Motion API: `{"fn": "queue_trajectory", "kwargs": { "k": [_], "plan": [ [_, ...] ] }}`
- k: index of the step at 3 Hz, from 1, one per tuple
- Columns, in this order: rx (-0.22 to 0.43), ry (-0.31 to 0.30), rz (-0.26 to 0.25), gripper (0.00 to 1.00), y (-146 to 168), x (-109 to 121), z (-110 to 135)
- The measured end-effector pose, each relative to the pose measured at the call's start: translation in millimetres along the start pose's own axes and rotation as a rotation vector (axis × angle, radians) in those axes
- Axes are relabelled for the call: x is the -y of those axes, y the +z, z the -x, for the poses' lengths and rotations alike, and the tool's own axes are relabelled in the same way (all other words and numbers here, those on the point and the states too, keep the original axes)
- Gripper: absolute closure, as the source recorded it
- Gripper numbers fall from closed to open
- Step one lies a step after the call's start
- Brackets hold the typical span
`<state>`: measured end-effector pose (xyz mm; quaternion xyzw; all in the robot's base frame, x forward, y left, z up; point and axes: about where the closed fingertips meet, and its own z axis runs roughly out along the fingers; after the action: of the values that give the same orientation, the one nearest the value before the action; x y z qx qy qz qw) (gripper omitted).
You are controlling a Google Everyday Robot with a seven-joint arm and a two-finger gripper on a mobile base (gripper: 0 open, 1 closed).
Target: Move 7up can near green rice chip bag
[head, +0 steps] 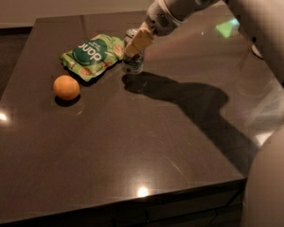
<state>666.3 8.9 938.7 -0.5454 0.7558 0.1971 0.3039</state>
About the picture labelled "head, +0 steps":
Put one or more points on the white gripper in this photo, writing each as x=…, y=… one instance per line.
x=160, y=20

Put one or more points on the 7up soda can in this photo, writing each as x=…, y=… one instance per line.
x=132, y=66

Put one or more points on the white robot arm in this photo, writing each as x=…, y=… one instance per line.
x=263, y=24

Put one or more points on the green rice chip bag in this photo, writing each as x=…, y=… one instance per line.
x=94, y=57

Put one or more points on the orange fruit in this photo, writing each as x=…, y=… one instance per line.
x=66, y=88

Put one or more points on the dark cabinet drawers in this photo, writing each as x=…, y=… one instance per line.
x=215, y=205

